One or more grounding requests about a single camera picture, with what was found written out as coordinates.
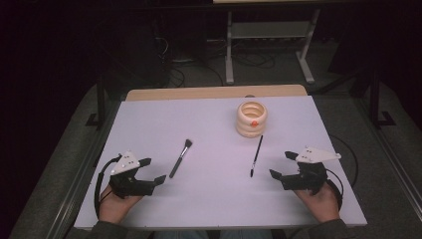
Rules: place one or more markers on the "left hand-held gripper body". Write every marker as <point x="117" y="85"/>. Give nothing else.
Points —
<point x="127" y="184"/>

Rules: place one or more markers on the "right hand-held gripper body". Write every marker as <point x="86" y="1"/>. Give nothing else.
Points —
<point x="308" y="176"/>

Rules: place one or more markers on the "thin black pen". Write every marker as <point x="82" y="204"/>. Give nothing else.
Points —
<point x="256" y="155"/>

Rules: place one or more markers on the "black makeup brush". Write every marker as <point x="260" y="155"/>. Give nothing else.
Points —
<point x="180" y="157"/>

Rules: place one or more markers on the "cream ribbed cup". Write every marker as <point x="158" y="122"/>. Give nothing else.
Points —
<point x="251" y="127"/>

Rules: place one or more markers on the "person's left hand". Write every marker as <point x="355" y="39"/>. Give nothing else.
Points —
<point x="116" y="205"/>

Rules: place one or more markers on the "person's right hand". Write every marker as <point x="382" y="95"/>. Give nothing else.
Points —
<point x="320" y="204"/>

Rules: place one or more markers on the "white board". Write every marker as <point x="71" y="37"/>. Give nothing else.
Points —
<point x="205" y="199"/>

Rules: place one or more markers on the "black metal stand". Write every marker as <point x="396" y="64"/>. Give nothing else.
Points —
<point x="100" y="103"/>
<point x="375" y="99"/>

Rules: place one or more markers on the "white metal stand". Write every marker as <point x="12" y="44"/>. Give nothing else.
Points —
<point x="268" y="30"/>

